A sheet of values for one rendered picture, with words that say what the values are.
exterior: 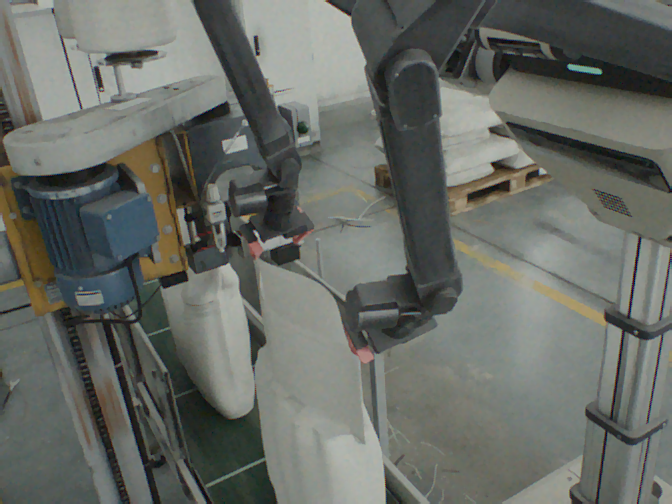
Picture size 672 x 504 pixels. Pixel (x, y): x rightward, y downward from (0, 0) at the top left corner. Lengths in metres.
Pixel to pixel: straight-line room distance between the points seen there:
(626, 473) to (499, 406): 1.09
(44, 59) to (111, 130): 2.93
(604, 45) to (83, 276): 0.92
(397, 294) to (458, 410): 1.75
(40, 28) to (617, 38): 3.65
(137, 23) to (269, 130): 0.27
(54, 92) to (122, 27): 2.99
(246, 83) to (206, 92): 0.31
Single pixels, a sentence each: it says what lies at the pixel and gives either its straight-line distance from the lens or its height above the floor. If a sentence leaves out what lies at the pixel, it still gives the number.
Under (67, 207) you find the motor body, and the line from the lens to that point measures 1.17.
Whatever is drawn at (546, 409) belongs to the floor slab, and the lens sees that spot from 2.63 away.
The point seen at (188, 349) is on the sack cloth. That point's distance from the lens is 1.96.
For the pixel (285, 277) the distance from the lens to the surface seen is 1.42.
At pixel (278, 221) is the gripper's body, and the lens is 1.25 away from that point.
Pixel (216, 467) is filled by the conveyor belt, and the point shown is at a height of 0.38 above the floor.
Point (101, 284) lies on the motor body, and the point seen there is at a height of 1.15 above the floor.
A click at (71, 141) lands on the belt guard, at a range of 1.12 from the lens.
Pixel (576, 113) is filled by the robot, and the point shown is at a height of 1.40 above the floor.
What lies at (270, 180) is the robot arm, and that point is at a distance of 1.19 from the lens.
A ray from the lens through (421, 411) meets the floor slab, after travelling 2.57.
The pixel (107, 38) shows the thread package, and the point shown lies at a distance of 1.14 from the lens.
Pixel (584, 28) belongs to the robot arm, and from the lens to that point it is 0.61.
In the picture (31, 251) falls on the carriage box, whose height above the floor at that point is 1.17.
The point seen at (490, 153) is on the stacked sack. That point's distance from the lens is 4.24.
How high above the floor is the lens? 1.68
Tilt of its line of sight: 26 degrees down
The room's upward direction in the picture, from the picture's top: 5 degrees counter-clockwise
